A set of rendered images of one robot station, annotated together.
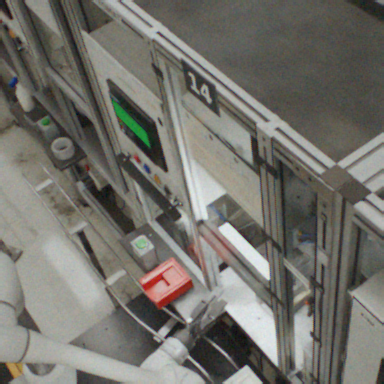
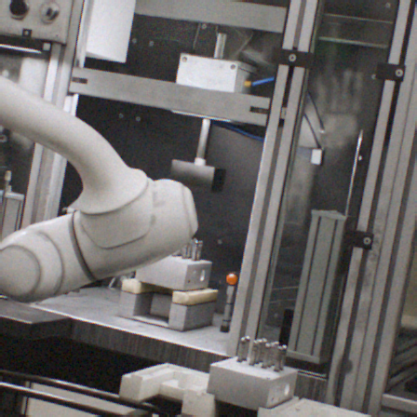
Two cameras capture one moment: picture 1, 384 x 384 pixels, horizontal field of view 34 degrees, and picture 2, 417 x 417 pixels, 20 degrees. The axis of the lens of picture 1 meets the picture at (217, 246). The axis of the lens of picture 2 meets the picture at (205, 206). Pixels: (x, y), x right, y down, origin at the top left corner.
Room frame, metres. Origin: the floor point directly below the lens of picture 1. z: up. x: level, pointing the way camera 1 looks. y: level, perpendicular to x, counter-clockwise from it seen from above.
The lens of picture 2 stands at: (-0.49, 1.21, 1.24)
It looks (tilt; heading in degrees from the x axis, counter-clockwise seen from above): 3 degrees down; 318
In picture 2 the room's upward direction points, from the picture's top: 10 degrees clockwise
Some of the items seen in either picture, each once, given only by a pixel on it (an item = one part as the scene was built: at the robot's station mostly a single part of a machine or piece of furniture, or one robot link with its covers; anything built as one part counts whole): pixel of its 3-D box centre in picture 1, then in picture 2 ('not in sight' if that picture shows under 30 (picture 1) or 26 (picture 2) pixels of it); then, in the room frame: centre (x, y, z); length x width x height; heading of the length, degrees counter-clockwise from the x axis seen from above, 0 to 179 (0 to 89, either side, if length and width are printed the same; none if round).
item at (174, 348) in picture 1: (174, 351); not in sight; (0.93, 0.21, 1.04); 0.09 x 0.06 x 0.09; 42
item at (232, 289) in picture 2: not in sight; (229, 303); (1.03, -0.27, 0.96); 0.03 x 0.03 x 0.12; 27
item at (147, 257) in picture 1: (147, 251); not in sight; (1.40, 0.27, 0.97); 0.08 x 0.08 x 0.12; 27
